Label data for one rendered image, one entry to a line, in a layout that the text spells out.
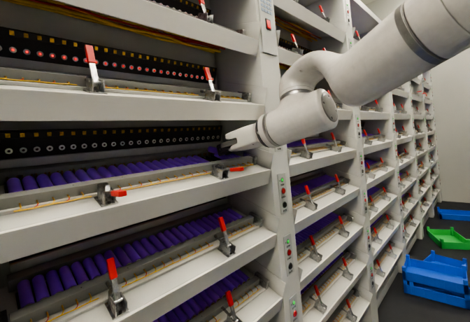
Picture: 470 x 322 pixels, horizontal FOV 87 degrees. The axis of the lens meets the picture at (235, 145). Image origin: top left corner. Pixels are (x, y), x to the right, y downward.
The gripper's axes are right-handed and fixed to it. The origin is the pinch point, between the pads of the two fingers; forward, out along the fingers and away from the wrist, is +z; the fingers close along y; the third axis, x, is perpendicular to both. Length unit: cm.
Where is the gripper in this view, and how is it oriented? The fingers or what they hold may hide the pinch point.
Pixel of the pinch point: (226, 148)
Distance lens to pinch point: 70.8
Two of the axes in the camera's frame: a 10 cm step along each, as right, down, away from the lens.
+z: -6.7, 2.7, 6.9
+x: 2.4, 9.6, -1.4
